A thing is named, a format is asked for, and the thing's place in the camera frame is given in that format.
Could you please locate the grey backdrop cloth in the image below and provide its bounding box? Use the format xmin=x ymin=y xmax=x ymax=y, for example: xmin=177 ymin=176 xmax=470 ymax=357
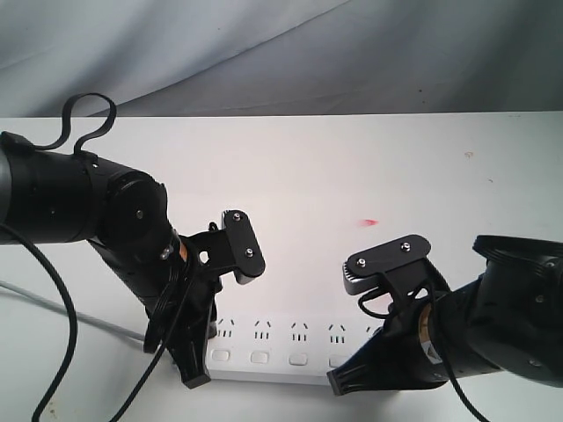
xmin=1 ymin=1 xmax=562 ymax=117

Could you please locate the gray cable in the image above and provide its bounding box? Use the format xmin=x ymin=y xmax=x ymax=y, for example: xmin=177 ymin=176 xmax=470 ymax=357
xmin=0 ymin=280 xmax=146 ymax=344

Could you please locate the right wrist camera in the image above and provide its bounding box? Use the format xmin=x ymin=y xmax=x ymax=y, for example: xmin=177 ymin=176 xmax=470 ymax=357
xmin=342 ymin=234 xmax=431 ymax=295

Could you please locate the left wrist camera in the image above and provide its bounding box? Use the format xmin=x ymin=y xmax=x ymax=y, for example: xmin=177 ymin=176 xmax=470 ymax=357
xmin=222 ymin=209 xmax=266 ymax=285

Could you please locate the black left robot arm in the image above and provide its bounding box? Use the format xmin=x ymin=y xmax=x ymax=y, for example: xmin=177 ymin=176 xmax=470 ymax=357
xmin=1 ymin=132 xmax=234 ymax=389

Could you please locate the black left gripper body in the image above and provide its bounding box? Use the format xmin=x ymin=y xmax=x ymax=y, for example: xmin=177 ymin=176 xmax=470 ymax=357
xmin=144 ymin=223 xmax=232 ymax=347

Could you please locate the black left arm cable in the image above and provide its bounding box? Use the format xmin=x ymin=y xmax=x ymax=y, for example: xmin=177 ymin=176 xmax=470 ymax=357
xmin=0 ymin=92 xmax=194 ymax=422

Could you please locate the white five-outlet power strip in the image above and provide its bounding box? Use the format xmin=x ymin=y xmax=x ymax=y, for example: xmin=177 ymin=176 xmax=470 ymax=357
xmin=206 ymin=314 xmax=382 ymax=385

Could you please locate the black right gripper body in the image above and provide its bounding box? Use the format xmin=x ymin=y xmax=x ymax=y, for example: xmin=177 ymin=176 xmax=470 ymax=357
xmin=351 ymin=280 xmax=450 ymax=391

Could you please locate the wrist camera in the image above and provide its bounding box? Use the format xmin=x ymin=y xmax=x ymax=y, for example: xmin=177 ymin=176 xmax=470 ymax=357
xmin=222 ymin=209 xmax=266 ymax=285
xmin=342 ymin=234 xmax=431 ymax=295

